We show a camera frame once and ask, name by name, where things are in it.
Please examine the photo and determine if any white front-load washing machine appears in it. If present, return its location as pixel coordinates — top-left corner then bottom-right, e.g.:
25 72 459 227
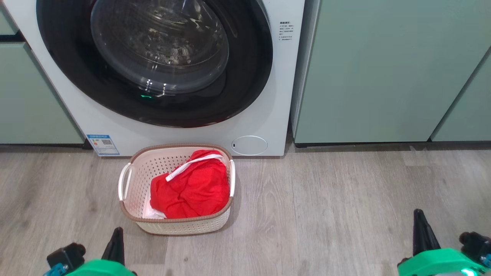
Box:
2 0 306 158

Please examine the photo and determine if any blue left cable connector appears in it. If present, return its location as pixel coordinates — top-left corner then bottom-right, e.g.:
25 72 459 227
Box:
43 263 69 276

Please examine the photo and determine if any pale green cabinet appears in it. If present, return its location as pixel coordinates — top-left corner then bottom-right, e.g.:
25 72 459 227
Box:
0 41 86 146
290 0 491 145

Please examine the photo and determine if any blue energy label sticker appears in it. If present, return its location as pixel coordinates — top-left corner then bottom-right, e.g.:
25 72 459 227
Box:
86 134 120 156

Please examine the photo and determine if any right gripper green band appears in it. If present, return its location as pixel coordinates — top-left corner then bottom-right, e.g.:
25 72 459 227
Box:
397 209 490 276

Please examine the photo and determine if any small pale green cabinet drawer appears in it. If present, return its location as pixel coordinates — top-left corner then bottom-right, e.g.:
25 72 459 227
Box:
0 7 20 37

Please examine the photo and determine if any pale green cabinet door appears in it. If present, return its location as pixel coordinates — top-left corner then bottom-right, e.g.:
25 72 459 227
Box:
431 48 491 143

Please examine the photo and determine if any printed text washer sticker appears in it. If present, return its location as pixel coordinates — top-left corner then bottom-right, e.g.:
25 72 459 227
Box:
279 21 295 41

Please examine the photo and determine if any cream perforated laundry basket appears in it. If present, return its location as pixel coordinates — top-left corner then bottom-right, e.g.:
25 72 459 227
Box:
118 143 236 236

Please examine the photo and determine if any round washer filter cover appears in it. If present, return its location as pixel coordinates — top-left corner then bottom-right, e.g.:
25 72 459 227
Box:
231 135 269 156

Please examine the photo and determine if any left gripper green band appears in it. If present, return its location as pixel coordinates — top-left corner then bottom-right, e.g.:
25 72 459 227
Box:
65 227 137 276

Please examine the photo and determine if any plain red garment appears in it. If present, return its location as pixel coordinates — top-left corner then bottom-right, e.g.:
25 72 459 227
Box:
149 174 230 219

